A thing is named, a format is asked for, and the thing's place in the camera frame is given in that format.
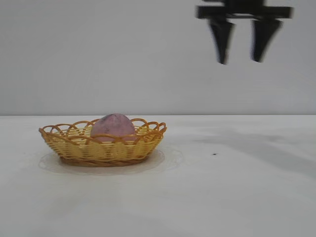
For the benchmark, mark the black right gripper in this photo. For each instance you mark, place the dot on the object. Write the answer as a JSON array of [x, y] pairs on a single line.
[[244, 11]]

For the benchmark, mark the pink peach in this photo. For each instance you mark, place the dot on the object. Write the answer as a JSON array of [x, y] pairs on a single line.
[[113, 126]]

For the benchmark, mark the yellow woven wicker basket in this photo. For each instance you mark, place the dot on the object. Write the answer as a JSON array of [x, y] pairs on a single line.
[[111, 150]]

